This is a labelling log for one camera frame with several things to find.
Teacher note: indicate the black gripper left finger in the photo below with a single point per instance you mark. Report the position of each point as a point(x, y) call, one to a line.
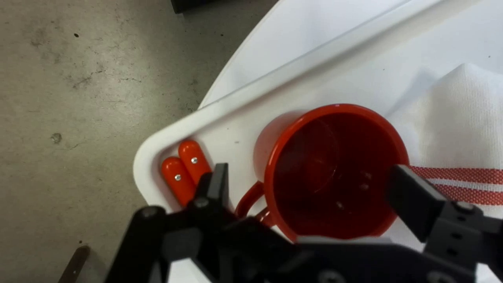
point(210, 198)

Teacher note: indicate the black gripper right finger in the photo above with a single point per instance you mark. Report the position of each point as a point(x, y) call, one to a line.
point(419, 202)

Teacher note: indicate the red mug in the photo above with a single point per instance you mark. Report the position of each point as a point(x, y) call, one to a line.
point(331, 174)

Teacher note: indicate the white towel red stripes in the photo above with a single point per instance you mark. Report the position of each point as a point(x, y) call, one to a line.
point(461, 121)

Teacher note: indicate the white plastic tray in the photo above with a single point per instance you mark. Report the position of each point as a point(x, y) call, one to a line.
point(324, 73)

